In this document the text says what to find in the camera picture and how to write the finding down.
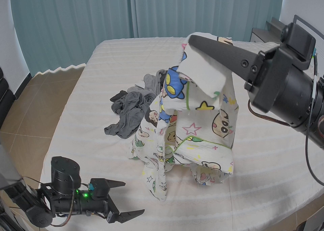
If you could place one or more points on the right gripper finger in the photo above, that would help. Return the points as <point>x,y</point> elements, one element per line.
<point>227,53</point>

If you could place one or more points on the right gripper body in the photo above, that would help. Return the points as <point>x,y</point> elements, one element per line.
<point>286,93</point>

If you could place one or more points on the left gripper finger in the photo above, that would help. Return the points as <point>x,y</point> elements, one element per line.
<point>112,184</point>
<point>126,216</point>

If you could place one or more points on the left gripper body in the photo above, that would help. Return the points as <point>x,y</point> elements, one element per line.
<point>93,206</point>

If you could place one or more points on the white printed pyjama top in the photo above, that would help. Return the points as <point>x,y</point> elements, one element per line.
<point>202,113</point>

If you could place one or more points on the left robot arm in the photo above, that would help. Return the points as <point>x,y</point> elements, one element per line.
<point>64,174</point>

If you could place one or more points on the pile of clothes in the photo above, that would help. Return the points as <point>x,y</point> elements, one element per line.
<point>129,113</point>

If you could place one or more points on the grey bedside table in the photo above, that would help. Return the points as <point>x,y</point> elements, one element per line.
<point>263,35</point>

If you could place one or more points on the blue-green curtain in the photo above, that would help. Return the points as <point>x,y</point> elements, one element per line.
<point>202,5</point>
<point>70,17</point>

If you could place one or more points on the bed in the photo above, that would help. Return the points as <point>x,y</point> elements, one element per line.
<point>101,93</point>

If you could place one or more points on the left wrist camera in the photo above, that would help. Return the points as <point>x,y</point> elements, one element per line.
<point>100,188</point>

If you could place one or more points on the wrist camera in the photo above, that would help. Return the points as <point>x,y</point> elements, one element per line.
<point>298,40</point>
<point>100,188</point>

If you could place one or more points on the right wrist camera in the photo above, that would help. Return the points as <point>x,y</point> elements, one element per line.
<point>298,40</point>

